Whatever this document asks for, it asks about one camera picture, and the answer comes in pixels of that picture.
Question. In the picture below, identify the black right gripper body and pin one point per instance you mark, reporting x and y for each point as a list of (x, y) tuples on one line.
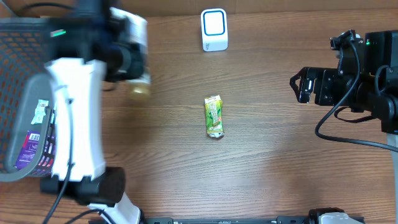
[(331, 87)]

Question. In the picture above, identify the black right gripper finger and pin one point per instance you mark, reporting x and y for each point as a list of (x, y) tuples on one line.
[(308, 72), (305, 89)]

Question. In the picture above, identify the green tea drink carton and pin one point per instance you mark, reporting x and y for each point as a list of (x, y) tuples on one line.
[(213, 116)]

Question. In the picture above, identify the white tube gold cap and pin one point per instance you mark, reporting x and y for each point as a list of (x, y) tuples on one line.
[(134, 48)]

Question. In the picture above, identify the purple pad package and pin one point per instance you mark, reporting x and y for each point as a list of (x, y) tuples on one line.
[(29, 149)]

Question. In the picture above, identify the teal snack packet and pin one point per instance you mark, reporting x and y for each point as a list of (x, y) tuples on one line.
[(40, 111)]

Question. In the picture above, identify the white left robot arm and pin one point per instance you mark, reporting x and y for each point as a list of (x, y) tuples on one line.
[(97, 43)]

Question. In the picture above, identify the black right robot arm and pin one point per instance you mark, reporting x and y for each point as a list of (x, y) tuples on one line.
[(365, 79)]

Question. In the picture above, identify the white barcode scanner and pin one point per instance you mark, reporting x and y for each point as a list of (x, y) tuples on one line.
[(214, 30)]

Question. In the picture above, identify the grey plastic shopping basket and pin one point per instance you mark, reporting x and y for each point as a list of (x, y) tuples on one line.
[(24, 81)]

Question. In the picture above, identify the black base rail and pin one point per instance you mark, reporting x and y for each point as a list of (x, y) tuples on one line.
[(328, 215)]

